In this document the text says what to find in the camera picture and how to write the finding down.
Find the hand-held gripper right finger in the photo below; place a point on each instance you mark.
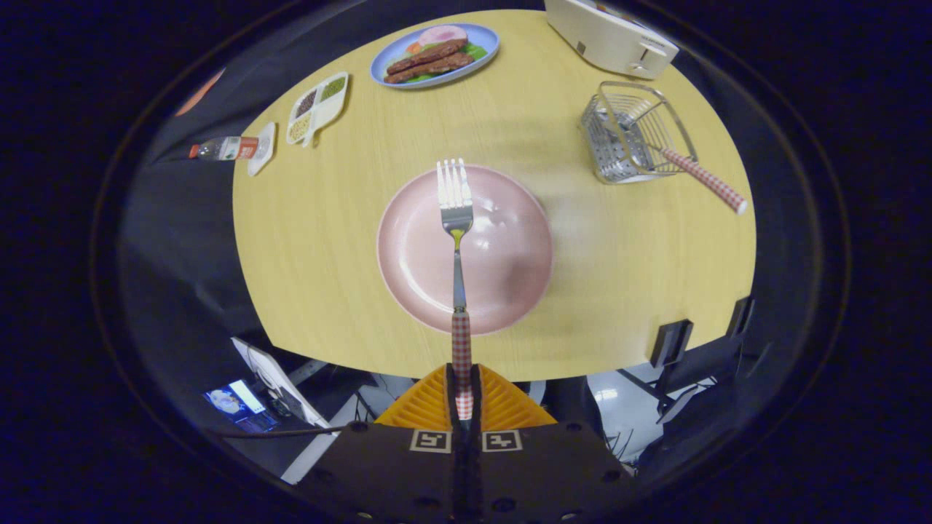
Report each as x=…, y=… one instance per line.
x=477, y=397

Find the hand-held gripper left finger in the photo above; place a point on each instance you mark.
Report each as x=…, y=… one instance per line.
x=451, y=397

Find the pink plate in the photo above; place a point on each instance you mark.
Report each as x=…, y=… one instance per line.
x=510, y=255

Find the white board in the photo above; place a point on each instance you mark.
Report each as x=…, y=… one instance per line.
x=280, y=382

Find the tablet with lit screen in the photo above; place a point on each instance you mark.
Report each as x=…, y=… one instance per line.
x=237, y=404

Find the white square coaster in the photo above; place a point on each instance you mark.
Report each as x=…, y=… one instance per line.
x=263, y=149

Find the white divided condiment dish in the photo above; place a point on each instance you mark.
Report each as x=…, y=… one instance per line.
x=320, y=108

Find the brown meat strip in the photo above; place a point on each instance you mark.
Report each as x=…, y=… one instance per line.
x=433, y=68
x=429, y=55

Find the clear bottle with red cap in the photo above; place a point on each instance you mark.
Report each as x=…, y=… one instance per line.
x=226, y=148

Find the blue plate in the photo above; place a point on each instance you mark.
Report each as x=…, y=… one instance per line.
x=386, y=67

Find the green lettuce leaf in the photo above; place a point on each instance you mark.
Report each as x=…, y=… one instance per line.
x=476, y=52

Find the pink ham slice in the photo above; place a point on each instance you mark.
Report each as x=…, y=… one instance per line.
x=443, y=35

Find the white toaster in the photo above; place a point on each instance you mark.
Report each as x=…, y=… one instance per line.
x=604, y=36

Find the black table bracket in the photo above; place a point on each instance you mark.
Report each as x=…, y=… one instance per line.
x=671, y=343
x=741, y=316

